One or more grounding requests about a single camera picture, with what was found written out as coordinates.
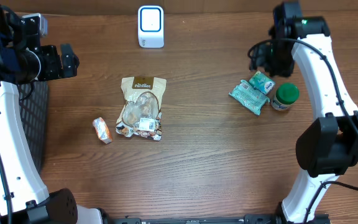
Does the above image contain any small teal tissue pack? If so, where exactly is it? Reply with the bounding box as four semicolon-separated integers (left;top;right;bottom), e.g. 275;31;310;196
249;71;275;95

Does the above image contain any green lid jar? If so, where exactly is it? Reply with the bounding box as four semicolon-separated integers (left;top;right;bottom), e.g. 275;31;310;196
270;83;300;111

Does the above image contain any long teal wipes pack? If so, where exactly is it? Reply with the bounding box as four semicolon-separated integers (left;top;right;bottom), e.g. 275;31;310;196
229;80;270;116

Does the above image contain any orange snack packet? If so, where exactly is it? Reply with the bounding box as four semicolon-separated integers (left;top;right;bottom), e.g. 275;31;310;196
93;117;113;144

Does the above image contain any brown snack pouch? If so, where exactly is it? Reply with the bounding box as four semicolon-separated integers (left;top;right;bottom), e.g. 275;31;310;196
116;77;167;141

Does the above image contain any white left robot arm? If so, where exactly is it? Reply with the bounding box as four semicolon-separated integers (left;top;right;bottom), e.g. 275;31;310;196
0;4;109;223

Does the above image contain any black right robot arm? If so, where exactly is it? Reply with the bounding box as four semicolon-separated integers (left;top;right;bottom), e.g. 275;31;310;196
244;1;358;223

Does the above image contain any white barcode scanner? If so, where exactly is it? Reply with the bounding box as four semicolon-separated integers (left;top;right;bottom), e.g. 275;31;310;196
138;5;165;49

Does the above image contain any grey plastic basket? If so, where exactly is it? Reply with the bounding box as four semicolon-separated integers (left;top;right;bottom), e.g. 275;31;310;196
17;82;49;173

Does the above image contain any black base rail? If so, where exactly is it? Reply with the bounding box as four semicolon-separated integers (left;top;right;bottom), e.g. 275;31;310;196
109;215;282;224

